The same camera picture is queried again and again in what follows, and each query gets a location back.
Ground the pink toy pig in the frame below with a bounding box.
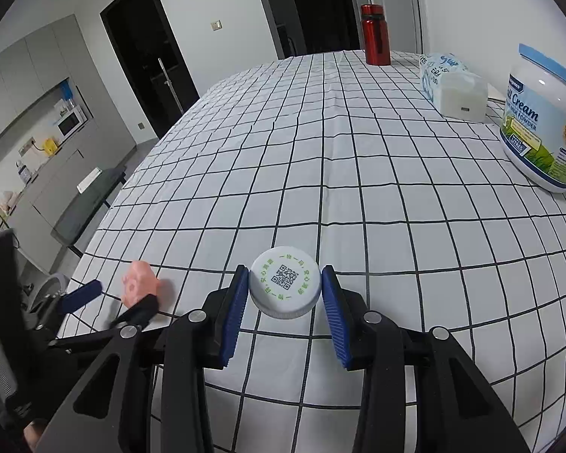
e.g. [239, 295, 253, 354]
[122, 261, 160, 309]

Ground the white bottle cap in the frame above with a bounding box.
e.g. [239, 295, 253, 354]
[248, 247, 321, 319]

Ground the person's left hand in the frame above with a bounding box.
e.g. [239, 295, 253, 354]
[23, 419, 48, 452]

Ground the dark glass side table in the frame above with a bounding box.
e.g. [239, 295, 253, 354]
[51, 166, 125, 258]

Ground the checkered white tablecloth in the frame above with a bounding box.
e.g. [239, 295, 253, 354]
[60, 51, 566, 452]

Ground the white flat box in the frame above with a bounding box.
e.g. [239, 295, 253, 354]
[76, 168, 102, 194]

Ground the yellow box on counter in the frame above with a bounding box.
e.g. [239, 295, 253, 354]
[43, 137, 59, 157]

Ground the grey counter cabinet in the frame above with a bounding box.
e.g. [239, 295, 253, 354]
[0, 140, 138, 274]

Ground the white microwave oven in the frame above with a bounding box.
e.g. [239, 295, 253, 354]
[54, 106, 88, 144]

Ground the blue water jug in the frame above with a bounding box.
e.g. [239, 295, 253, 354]
[59, 80, 72, 102]

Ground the white tissue pack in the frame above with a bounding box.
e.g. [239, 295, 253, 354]
[419, 52, 489, 122]

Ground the red water bottle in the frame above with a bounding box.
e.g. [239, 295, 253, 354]
[361, 4, 391, 66]

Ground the white milk powder tub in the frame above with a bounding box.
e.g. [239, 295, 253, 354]
[499, 44, 566, 193]

